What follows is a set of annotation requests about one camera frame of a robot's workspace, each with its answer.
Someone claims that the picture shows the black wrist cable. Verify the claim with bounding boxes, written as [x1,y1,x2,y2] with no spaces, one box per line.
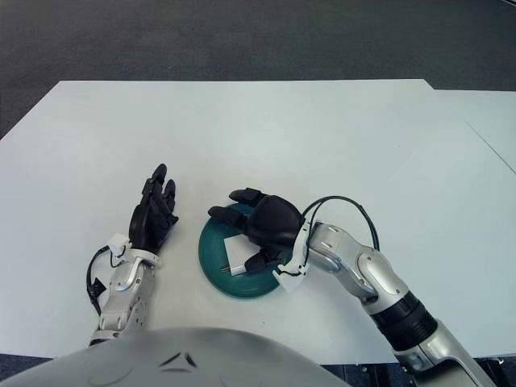
[300,195,380,251]
[86,245,122,318]

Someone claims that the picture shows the teal plate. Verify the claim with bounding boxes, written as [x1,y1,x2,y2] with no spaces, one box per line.
[198,202,291,300]

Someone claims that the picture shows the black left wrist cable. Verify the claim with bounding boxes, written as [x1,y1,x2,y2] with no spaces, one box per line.
[86,245,122,318]

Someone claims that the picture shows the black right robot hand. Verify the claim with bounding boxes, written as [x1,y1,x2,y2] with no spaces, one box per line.
[206,187,306,273]

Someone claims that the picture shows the white charger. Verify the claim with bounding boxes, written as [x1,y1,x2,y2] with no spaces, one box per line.
[219,235,263,278]

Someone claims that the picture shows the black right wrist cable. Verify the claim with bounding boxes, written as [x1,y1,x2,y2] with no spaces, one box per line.
[300,195,380,251]

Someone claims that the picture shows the silver robot torso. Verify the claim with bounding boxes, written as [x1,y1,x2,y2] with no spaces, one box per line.
[0,327,343,387]

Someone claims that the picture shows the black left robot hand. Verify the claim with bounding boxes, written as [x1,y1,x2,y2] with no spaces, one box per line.
[128,163,180,256]

